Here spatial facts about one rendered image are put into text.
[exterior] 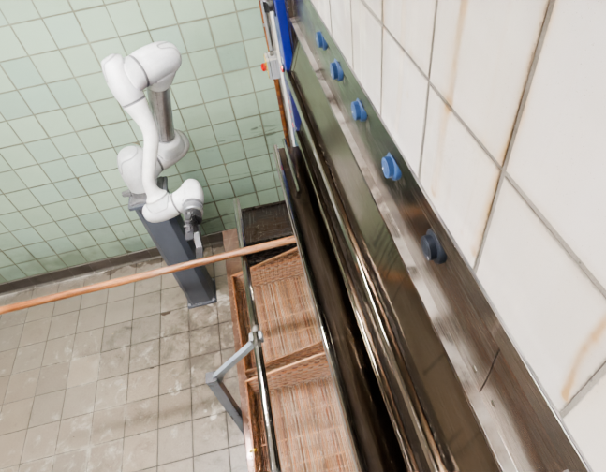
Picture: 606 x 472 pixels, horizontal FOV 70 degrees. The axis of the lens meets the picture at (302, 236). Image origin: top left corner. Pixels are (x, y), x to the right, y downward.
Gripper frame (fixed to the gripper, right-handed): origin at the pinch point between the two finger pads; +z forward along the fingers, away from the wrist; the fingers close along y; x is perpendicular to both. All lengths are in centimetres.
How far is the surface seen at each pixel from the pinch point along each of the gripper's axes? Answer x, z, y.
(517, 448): -57, 113, -76
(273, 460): -19, 86, 1
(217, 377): 0, 47, 23
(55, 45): 53, -115, -46
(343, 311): -48, 58, -22
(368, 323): -53, 68, -29
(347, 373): -45, 77, -22
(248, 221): -20, -47, 39
